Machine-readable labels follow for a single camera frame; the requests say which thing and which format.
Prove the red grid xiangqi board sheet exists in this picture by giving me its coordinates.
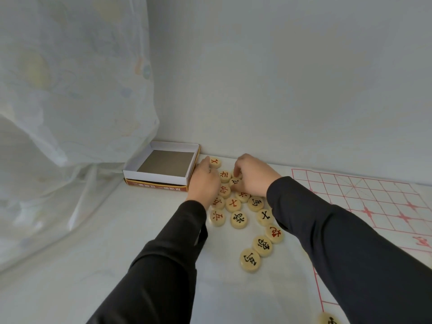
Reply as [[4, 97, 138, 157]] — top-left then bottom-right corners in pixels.
[[291, 167, 432, 324]]

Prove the sheer white curtain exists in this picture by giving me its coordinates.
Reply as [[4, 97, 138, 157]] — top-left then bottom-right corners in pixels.
[[0, 0, 160, 272]]

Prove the person's right hand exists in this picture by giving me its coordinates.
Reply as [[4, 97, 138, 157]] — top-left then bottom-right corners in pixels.
[[230, 153, 283, 198]]

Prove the round black-marked chess piece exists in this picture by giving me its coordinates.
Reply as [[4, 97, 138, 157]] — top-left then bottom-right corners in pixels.
[[316, 312, 342, 324]]

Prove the person's left forearm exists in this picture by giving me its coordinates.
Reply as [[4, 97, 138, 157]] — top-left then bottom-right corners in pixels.
[[86, 200, 208, 324]]

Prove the pile of wooden xiangqi pieces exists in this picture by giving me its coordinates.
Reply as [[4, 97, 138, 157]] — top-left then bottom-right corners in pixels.
[[208, 157, 285, 274]]

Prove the white cardboard box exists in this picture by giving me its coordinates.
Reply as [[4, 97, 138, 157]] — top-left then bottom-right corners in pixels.
[[122, 140, 202, 193]]

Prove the person's left hand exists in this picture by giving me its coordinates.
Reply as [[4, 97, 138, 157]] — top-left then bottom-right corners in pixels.
[[186, 155, 222, 212]]

